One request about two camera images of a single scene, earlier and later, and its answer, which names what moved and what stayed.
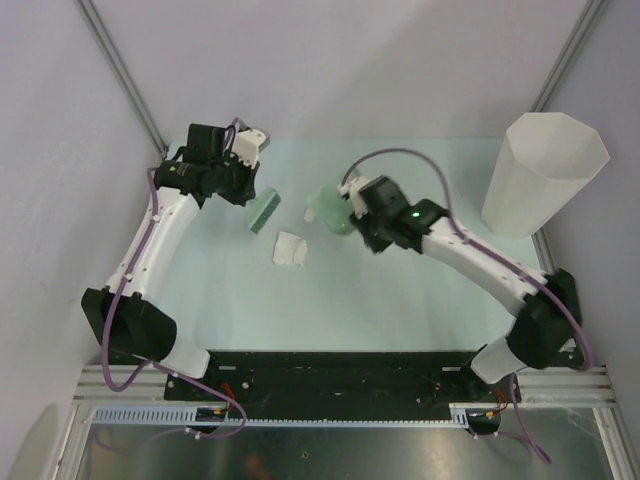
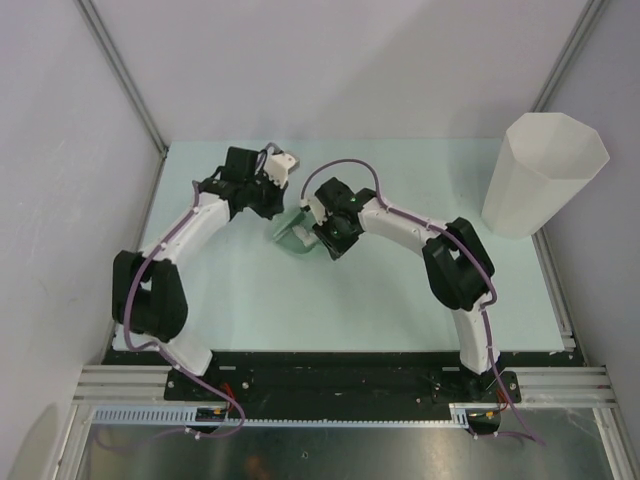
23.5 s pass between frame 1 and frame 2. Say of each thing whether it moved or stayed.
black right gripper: moved
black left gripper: moved
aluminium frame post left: stayed
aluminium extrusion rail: stayed
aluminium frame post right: stayed
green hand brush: moved
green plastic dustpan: moved
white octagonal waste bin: stayed
